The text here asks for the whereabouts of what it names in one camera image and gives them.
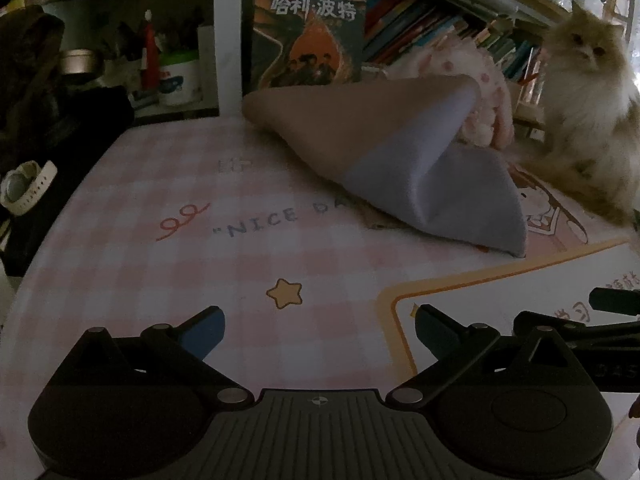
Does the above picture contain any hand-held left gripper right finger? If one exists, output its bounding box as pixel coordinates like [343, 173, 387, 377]
[387, 304, 588, 406]

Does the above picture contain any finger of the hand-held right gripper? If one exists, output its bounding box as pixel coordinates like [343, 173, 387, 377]
[513, 311, 640, 352]
[588, 287, 640, 317]

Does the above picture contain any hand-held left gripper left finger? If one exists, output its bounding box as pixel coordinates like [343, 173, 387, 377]
[50, 306, 253, 406]

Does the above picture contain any beige and blue sweater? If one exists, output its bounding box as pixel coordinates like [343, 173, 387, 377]
[242, 74, 528, 257]

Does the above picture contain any pink checked printed mat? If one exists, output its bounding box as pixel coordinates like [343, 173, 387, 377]
[0, 110, 640, 480]

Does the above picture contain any pink plush rabbit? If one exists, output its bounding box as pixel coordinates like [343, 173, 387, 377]
[387, 37, 516, 150]

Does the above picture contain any fluffy cream cat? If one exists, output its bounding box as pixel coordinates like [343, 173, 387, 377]
[517, 0, 640, 226]

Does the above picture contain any white wrist watch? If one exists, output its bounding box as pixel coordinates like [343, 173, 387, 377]
[0, 160, 58, 218]

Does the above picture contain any white jar with green lid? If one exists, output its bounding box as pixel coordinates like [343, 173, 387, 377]
[159, 51, 203, 107]

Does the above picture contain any red hanging ornament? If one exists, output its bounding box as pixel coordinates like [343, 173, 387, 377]
[140, 9, 161, 90]

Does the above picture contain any metal bowl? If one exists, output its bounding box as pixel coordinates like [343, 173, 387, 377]
[59, 49, 103, 77]

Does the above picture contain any row of shelf books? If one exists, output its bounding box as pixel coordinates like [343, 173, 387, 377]
[362, 0, 546, 91]

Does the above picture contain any large illustrated book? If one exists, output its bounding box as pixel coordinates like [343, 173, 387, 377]
[251, 0, 373, 93]

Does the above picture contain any white shelf frame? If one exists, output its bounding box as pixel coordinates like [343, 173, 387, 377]
[214, 0, 246, 117]

